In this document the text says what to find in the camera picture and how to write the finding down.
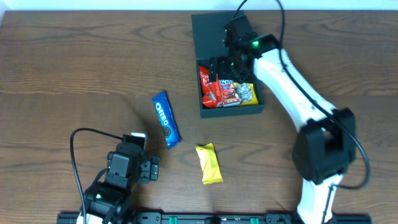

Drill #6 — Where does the yellow seed snack bag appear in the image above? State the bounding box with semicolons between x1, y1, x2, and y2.
234;83;259;106

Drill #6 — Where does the red snack bag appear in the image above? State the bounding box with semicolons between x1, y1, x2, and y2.
199;65;222;109

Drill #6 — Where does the red Hello Panda box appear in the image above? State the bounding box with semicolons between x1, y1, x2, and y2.
220;80;241;107

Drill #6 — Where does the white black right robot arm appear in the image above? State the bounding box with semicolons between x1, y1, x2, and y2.
207;15;356;223

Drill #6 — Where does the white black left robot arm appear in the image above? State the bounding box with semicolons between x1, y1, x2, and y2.
76;133;159;224

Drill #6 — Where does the blue Oreo cookie pack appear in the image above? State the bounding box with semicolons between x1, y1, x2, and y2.
152;92;180;149

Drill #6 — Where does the dark green open box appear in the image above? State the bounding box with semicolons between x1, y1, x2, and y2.
192;11;266;119

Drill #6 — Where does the yellow wrapped snack bar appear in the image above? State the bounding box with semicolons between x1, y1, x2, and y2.
195;143;223;184

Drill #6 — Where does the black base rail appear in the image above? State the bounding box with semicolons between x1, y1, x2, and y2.
56;212;373;224

